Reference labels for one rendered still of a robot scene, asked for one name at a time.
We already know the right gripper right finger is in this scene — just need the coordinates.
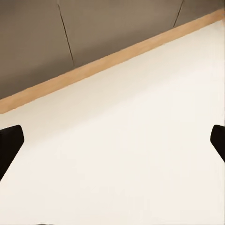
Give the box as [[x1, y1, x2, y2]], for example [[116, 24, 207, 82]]
[[210, 124, 225, 162]]

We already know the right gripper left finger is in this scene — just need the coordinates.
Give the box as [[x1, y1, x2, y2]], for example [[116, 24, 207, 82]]
[[0, 125, 24, 181]]

